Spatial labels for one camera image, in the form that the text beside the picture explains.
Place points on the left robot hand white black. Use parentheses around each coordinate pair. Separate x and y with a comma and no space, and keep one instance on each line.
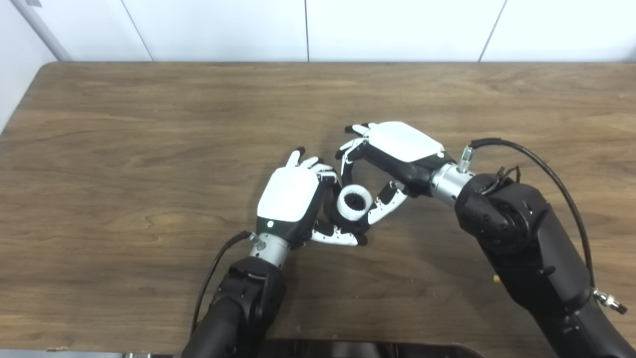
(288,194)

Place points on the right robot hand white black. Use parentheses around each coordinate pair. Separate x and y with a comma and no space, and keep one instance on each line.
(405,141)

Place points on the round black part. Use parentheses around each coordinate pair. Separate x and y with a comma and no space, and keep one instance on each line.
(355,200)

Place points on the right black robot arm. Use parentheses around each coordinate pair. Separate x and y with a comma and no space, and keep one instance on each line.
(526,238)

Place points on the black robot torso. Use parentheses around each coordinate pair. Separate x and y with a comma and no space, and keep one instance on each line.
(372,350)

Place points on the grey wall corner post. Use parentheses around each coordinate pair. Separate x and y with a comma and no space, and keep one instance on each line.
(45,35)

